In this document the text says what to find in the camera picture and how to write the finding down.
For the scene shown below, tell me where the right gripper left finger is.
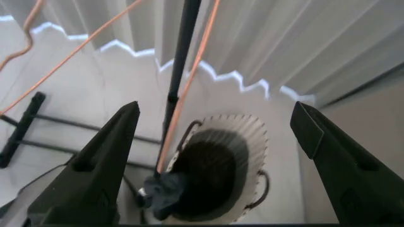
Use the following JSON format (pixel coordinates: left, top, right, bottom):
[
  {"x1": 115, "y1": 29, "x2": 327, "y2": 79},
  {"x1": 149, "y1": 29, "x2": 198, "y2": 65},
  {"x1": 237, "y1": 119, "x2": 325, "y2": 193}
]
[{"x1": 26, "y1": 100, "x2": 141, "y2": 227}]

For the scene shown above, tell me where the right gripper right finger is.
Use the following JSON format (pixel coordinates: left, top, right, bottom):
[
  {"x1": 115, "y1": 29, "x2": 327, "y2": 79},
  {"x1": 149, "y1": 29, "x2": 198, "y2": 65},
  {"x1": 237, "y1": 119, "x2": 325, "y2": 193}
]
[{"x1": 289, "y1": 100, "x2": 404, "y2": 227}]

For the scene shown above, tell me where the white laundry basket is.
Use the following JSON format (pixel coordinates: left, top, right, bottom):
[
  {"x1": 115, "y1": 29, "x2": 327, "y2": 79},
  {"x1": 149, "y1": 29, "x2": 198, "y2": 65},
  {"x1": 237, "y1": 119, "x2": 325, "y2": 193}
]
[{"x1": 138, "y1": 113, "x2": 271, "y2": 225}]

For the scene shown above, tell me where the black clothes rack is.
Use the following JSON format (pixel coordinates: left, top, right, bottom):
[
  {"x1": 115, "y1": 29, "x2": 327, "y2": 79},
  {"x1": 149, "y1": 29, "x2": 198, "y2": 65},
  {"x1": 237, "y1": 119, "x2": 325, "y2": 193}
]
[{"x1": 0, "y1": 0, "x2": 203, "y2": 177}]

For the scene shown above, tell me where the dark grey garment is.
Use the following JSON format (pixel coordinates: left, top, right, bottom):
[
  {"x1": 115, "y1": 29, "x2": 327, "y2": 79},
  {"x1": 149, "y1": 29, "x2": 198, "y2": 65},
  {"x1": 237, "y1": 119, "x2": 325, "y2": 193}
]
[{"x1": 138, "y1": 172, "x2": 192, "y2": 221}]

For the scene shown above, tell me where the white curtain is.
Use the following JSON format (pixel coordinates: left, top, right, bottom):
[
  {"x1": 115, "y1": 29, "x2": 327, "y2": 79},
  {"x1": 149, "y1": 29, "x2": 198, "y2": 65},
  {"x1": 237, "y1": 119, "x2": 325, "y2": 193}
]
[{"x1": 0, "y1": 0, "x2": 404, "y2": 108}]

